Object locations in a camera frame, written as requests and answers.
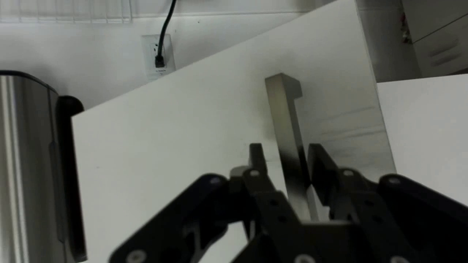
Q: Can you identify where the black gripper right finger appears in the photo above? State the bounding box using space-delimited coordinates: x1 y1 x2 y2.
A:
307 143 468 263

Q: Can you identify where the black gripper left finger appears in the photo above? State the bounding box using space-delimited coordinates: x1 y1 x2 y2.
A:
108 143 300 263

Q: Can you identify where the white handled cabinet door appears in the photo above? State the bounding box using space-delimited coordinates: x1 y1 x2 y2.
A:
73 0 395 263

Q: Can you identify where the white middle cabinet door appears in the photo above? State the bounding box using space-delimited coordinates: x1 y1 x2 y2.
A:
377 74 468 204

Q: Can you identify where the black steel coffee machine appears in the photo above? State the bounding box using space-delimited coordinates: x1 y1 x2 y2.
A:
0 70 88 263

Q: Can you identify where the black power cable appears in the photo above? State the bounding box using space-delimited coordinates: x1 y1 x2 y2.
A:
153 0 178 70

